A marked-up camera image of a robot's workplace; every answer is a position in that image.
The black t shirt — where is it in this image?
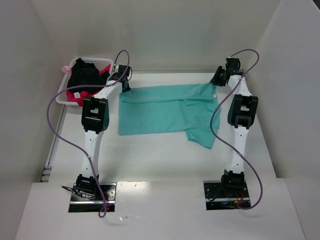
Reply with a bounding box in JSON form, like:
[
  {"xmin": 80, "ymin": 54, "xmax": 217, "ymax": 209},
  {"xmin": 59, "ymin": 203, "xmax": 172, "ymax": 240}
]
[{"xmin": 67, "ymin": 58, "xmax": 111, "ymax": 88}]

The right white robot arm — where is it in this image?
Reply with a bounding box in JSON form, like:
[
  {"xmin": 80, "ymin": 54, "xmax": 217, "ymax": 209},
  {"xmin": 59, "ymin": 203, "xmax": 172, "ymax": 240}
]
[{"xmin": 210, "ymin": 57, "xmax": 259, "ymax": 197}]

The white plastic basket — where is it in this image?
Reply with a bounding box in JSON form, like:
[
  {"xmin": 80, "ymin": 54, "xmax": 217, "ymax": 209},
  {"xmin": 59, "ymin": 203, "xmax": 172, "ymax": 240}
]
[{"xmin": 55, "ymin": 56, "xmax": 114, "ymax": 107}]

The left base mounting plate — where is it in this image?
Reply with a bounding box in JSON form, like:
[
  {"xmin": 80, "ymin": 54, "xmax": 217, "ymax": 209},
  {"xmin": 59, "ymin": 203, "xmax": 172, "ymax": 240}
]
[{"xmin": 68, "ymin": 183, "xmax": 117, "ymax": 213}]

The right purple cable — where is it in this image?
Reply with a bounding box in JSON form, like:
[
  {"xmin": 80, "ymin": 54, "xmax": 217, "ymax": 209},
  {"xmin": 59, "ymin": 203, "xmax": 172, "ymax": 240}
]
[{"xmin": 209, "ymin": 48, "xmax": 264, "ymax": 210}]

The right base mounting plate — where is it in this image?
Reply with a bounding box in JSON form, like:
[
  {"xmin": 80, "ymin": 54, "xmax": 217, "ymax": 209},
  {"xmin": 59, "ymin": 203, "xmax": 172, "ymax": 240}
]
[{"xmin": 203, "ymin": 181, "xmax": 251, "ymax": 211}]

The light pink cloth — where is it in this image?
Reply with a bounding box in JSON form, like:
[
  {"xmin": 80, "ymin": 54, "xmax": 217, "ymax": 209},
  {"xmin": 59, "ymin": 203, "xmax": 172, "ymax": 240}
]
[{"xmin": 61, "ymin": 65, "xmax": 72, "ymax": 76}]

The teal t shirt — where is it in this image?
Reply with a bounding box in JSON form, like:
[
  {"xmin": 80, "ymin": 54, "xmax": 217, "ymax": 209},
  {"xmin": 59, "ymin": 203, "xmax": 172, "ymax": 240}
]
[{"xmin": 118, "ymin": 83, "xmax": 220, "ymax": 149}]

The red pink t shirt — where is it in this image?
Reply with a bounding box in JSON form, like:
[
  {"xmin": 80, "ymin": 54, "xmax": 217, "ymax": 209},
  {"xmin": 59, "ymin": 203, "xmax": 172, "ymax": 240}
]
[{"xmin": 65, "ymin": 63, "xmax": 112, "ymax": 107}]

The base mounting plate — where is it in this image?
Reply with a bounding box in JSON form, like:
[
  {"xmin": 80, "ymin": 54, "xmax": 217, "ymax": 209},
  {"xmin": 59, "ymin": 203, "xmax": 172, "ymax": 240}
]
[
  {"xmin": 203, "ymin": 181, "xmax": 251, "ymax": 211},
  {"xmin": 68, "ymin": 183, "xmax": 117, "ymax": 213}
]

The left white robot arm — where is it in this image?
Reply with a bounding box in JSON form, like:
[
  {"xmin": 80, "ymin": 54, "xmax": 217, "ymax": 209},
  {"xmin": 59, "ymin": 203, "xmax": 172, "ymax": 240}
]
[{"xmin": 74, "ymin": 64, "xmax": 132, "ymax": 200}]

